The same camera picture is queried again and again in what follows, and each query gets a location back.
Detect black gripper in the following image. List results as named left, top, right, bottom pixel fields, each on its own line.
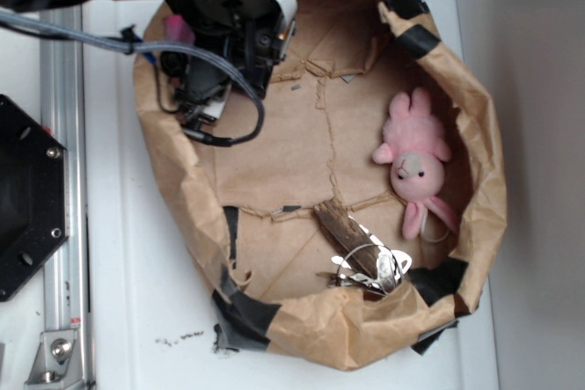
left=160, top=0, right=297, bottom=128

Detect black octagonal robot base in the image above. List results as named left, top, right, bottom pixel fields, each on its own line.
left=1, top=95, right=67, bottom=302

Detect pink plush bunny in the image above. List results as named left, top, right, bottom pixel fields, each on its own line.
left=372, top=87, right=459, bottom=239

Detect brown paper bag bin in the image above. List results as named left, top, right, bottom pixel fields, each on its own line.
left=133, top=0, right=506, bottom=370

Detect brown wooden stick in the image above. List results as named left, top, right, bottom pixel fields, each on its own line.
left=313, top=199, right=380, bottom=279

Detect grey braided cable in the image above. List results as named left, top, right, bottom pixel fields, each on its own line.
left=0, top=7, right=266, bottom=148

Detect silver metal key ring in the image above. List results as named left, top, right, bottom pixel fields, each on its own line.
left=316, top=243, right=412, bottom=294

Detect aluminium profile rail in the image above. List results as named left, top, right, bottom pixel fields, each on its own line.
left=25, top=41, right=95, bottom=389

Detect metal corner bracket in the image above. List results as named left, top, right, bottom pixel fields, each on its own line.
left=24, top=329, right=84, bottom=389

